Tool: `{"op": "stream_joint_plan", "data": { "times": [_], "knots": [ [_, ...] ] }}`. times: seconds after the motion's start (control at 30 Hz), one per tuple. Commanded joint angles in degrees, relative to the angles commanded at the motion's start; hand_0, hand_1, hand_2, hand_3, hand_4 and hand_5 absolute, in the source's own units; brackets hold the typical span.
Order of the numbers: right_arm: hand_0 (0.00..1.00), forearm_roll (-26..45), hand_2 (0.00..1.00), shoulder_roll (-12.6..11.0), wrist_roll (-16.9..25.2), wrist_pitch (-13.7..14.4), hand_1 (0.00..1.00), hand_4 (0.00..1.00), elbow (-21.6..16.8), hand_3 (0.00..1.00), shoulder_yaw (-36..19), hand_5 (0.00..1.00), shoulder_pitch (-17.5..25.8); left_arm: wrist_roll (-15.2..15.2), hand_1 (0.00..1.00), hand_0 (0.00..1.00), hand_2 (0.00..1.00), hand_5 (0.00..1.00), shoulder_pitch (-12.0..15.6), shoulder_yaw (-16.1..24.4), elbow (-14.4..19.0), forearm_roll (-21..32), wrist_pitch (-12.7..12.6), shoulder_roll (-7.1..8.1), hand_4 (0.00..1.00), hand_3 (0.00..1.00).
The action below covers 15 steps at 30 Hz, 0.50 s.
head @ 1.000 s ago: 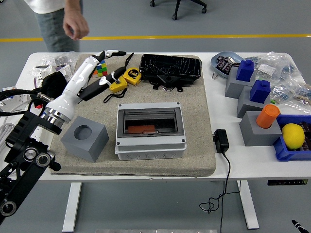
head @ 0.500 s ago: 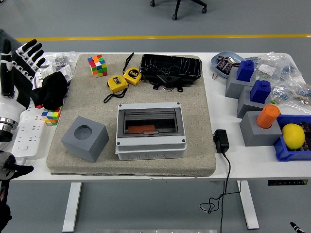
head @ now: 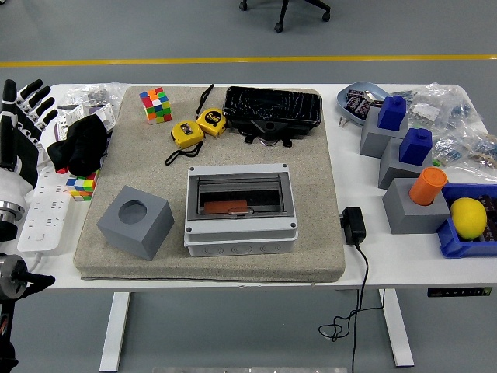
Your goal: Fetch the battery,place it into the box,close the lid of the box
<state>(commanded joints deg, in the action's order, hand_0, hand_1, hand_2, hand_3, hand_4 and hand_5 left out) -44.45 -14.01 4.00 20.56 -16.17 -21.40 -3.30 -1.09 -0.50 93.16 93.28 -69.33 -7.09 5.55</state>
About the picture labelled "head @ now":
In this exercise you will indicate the blue-grey dish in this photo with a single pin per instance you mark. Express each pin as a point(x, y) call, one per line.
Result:
point(359, 84)

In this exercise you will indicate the grey block holder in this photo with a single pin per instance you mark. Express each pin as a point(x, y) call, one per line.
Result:
point(392, 167)
point(374, 140)
point(411, 217)

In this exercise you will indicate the small metal screws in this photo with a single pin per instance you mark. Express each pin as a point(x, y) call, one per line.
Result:
point(342, 122)

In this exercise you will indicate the white power strip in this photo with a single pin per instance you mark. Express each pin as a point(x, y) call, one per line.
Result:
point(42, 229)

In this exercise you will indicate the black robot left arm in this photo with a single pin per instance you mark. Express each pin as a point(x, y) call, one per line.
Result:
point(7, 225)

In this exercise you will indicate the blue plastic bin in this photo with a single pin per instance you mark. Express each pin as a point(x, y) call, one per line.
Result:
point(450, 245)

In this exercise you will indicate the yellow tape measure black label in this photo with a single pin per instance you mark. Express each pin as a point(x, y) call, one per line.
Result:
point(211, 120)

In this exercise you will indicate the dark packets in bin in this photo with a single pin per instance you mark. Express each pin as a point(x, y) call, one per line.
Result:
point(491, 229)

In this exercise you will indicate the yellow lemon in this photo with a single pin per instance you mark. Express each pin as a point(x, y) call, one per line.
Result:
point(468, 217)

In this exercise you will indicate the large colourful puzzle cube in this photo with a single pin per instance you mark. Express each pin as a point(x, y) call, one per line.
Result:
point(155, 105)

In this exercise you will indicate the orange cylinder battery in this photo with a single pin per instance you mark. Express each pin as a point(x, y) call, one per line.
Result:
point(427, 186)
point(221, 208)

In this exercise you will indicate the black power adapter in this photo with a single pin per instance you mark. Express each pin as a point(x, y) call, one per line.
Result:
point(355, 227)

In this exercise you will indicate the grey electrical box with lid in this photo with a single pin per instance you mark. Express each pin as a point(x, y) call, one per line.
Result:
point(240, 241)

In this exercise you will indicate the black cloth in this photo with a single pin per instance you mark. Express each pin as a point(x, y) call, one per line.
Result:
point(83, 143)

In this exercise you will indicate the black table control panel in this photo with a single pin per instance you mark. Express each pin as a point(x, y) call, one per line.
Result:
point(458, 291)

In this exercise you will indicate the white switch packaging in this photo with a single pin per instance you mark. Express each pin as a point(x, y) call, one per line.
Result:
point(74, 112)

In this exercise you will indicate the yellow tape measure small window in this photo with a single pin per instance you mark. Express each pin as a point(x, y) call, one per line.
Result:
point(186, 132)

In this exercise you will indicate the white table leg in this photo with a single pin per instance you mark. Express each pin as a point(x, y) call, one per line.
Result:
point(398, 330)
point(114, 330)

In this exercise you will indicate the clear bag of screws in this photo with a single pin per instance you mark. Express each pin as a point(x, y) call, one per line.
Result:
point(83, 93)

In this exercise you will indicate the dark snack packet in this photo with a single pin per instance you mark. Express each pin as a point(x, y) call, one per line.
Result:
point(354, 95)
point(359, 108)

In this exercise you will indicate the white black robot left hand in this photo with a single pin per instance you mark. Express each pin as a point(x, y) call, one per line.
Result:
point(23, 151)

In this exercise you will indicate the grey block with round hole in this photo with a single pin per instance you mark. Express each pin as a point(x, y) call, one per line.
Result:
point(132, 237)

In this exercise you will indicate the blue block with knob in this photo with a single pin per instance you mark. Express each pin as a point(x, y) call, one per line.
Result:
point(415, 147)
point(392, 114)

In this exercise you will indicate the black office chair base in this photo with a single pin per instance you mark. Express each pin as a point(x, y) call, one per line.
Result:
point(282, 15)

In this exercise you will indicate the black plastic tray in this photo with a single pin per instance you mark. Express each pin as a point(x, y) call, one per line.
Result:
point(272, 105)

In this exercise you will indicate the small colourful puzzle cube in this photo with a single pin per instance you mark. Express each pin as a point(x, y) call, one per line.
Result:
point(81, 186)

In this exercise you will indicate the beige padded mat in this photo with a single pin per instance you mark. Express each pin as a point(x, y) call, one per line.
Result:
point(310, 175)

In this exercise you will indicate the clear bag of components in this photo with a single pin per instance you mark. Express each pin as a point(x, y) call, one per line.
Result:
point(438, 101)
point(477, 151)

